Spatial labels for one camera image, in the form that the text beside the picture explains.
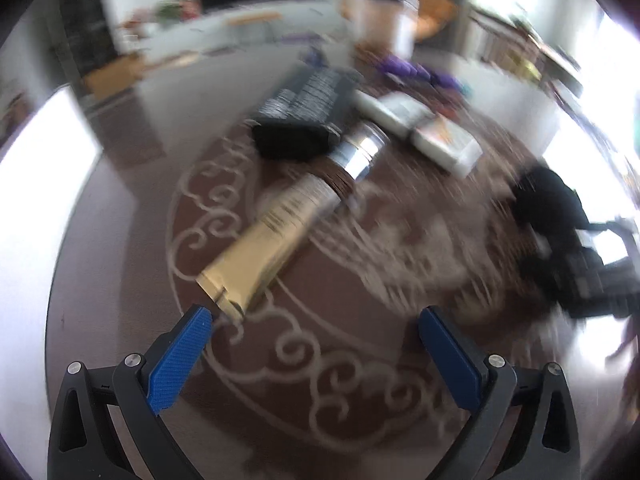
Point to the cardboard box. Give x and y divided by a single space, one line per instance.
112 72

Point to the purple plastic toy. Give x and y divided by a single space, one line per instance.
420 72

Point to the cluttered wooden side table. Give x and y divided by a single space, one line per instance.
525 50

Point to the gold cosmetic tube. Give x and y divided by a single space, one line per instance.
270 225

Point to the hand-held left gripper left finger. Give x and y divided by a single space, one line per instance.
175 360

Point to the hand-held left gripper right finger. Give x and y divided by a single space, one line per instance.
450 360

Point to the white television cabinet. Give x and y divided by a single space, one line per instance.
225 30

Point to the clear cylindrical container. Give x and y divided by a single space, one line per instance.
382 22

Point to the orange lounge chair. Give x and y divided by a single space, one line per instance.
435 15

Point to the white rectangular box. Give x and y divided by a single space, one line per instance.
395 110

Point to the dark display cabinet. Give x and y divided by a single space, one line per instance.
85 15

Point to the white box with orange print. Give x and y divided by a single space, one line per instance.
445 144

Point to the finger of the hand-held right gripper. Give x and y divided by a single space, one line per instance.
617 230
565 280

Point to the leafy plant in vase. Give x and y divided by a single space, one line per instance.
172 10

